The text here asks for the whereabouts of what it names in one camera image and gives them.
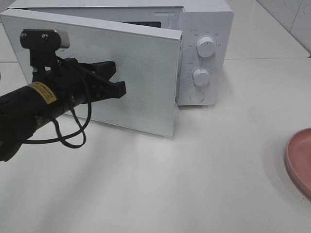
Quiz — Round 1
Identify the round white door button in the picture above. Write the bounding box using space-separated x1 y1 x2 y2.
190 91 205 102

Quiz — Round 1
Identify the white microwave oven body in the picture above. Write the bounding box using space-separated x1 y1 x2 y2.
5 0 234 106

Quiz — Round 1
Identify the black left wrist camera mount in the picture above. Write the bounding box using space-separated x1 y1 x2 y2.
20 29 70 73

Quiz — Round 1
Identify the white timer knob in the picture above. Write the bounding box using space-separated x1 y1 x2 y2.
192 68 211 86

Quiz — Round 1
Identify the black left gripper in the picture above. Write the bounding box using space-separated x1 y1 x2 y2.
29 57 126 117

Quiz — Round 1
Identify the white microwave door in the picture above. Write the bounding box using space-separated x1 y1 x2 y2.
0 9 182 137

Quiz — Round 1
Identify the pink round plate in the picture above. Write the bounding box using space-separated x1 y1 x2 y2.
285 128 311 199

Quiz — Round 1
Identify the upper white power knob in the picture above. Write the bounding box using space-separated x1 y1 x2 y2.
196 34 216 58

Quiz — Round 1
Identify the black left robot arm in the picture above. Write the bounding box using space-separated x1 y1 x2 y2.
0 57 126 162

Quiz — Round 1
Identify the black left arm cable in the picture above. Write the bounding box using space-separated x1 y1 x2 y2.
24 57 107 149

